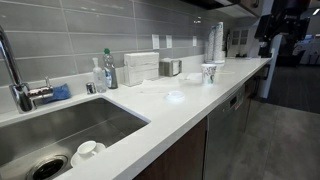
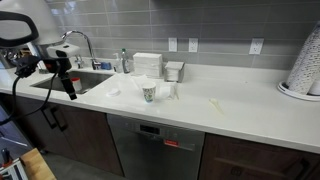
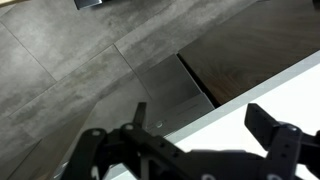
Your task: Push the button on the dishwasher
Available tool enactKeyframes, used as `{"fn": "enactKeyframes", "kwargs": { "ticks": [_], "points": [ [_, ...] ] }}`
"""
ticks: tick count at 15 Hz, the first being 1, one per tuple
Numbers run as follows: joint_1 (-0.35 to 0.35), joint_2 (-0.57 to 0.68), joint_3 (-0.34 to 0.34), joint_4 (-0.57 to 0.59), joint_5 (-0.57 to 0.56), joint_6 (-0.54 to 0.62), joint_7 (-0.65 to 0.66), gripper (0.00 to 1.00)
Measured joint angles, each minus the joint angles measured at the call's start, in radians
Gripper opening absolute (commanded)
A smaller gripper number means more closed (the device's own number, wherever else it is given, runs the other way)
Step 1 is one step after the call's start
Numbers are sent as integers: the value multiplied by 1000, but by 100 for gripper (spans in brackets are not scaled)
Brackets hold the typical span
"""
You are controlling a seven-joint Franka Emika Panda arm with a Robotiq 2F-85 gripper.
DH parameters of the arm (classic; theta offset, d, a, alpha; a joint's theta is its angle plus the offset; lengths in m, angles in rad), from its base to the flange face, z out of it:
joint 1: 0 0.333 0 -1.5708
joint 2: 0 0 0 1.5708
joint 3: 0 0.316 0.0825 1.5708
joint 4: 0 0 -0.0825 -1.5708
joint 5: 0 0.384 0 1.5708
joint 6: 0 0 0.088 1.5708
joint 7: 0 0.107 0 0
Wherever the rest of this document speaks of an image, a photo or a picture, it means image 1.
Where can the white saucer in sink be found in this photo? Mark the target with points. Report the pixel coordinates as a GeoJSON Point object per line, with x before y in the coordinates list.
{"type": "Point", "coordinates": [78, 159]}

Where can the stainless steel sink basin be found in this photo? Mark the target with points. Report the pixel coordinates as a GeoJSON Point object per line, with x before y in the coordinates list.
{"type": "Point", "coordinates": [24, 144]}

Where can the white crumpled paper napkin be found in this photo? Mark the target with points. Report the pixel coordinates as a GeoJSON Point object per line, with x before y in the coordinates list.
{"type": "Point", "coordinates": [190, 77]}

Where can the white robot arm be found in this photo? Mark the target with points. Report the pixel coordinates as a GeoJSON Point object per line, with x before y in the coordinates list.
{"type": "Point", "coordinates": [284, 18]}

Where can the blue sponge cloth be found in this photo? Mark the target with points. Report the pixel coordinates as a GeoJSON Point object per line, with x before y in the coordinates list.
{"type": "Point", "coordinates": [59, 93]}

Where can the left stack of paper cups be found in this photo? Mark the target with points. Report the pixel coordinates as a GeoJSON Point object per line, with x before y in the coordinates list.
{"type": "Point", "coordinates": [210, 47]}

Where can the stainless steel dishwasher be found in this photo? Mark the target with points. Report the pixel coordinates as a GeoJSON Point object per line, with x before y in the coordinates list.
{"type": "Point", "coordinates": [222, 135]}

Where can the chrome kitchen faucet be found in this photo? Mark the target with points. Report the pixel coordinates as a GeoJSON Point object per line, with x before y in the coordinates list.
{"type": "Point", "coordinates": [22, 94]}

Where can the right stack of paper cups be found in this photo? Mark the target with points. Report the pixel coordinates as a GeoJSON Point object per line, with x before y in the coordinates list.
{"type": "Point", "coordinates": [218, 44]}

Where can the clear soap pump bottle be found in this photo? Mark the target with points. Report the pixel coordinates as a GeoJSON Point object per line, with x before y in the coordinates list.
{"type": "Point", "coordinates": [99, 77]}

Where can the white wall outlet middle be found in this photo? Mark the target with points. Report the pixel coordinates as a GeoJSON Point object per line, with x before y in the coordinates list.
{"type": "Point", "coordinates": [169, 41]}

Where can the white wall outlet left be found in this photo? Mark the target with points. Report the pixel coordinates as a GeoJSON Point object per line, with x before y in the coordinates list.
{"type": "Point", "coordinates": [155, 41]}

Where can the chrome countertop button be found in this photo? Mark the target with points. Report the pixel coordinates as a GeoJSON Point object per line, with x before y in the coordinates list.
{"type": "Point", "coordinates": [90, 86]}

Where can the black sink drain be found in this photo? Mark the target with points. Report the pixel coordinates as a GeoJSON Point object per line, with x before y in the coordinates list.
{"type": "Point", "coordinates": [47, 168]}

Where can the white wall outlet right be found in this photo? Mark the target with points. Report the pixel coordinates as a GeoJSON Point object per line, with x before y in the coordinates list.
{"type": "Point", "coordinates": [194, 41]}

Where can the green capped dish soap bottle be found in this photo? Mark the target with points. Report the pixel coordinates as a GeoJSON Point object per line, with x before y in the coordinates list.
{"type": "Point", "coordinates": [110, 69]}

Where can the white wall outlet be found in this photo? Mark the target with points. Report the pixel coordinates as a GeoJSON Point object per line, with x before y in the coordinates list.
{"type": "Point", "coordinates": [194, 41]}
{"type": "Point", "coordinates": [169, 41]}
{"type": "Point", "coordinates": [155, 41]}

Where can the white cup in sink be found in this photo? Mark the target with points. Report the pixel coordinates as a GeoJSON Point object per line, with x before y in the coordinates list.
{"type": "Point", "coordinates": [87, 148]}

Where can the white paper towel stack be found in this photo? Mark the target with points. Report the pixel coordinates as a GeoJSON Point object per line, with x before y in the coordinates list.
{"type": "Point", "coordinates": [140, 66]}

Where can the white patterned paper cup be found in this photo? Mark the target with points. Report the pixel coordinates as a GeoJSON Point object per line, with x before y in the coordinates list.
{"type": "Point", "coordinates": [208, 73]}

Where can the metal napkin holder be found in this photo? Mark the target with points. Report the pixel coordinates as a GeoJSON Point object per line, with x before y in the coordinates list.
{"type": "Point", "coordinates": [170, 67]}

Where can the stack of paper cups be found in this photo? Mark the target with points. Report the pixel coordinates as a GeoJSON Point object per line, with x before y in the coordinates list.
{"type": "Point", "coordinates": [218, 44]}
{"type": "Point", "coordinates": [210, 47]}

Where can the dark wood cabinet door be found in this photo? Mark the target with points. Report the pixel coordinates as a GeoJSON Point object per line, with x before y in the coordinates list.
{"type": "Point", "coordinates": [182, 161]}

